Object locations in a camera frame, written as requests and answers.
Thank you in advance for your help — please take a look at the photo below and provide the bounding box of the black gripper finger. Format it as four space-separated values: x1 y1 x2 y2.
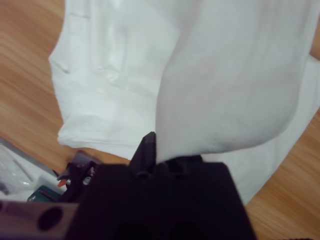
128 131 158 179
163 154 204 176

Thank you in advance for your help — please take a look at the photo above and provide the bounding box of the white t-shirt with small print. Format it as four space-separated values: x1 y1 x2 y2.
47 0 320 206

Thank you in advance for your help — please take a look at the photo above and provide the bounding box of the green electronics box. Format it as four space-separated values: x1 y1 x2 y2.
26 184 65 203

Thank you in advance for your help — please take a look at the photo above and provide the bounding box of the clear plastic sheet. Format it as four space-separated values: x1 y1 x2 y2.
0 142 60 201

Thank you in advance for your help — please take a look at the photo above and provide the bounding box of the red cable bundle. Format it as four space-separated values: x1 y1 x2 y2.
56 177 70 189

